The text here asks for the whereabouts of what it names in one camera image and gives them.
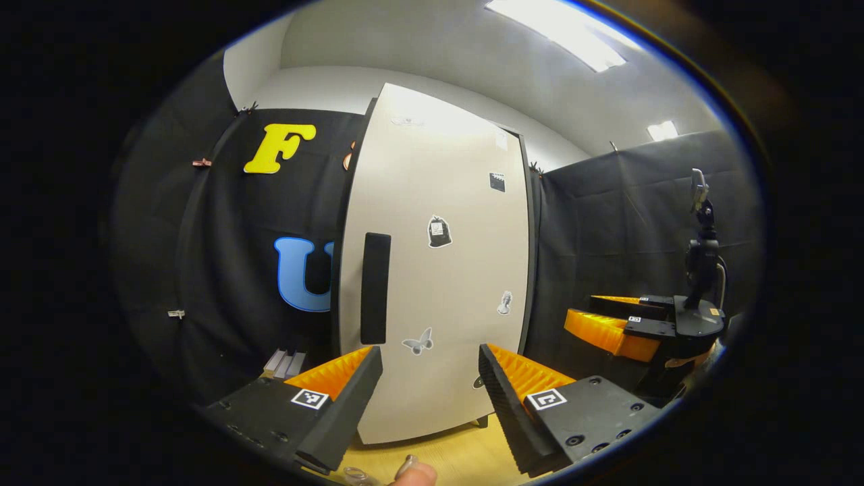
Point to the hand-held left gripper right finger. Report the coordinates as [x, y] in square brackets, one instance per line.
[507, 412]

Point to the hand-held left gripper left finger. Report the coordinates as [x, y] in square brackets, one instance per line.
[351, 405]

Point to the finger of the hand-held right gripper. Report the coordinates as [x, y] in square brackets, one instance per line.
[621, 310]
[601, 332]

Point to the clear bottle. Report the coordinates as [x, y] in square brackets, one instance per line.
[361, 476]

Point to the dark grey cabinet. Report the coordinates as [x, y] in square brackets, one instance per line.
[534, 270]

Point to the beige cabinet door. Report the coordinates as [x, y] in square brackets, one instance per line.
[439, 304]

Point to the white book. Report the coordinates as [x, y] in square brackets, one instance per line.
[275, 363]

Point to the small ceiling light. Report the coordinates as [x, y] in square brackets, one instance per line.
[662, 131]

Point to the black backdrop cloth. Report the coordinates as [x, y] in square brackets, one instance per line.
[223, 223]

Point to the long ceiling light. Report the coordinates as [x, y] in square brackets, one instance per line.
[560, 30]

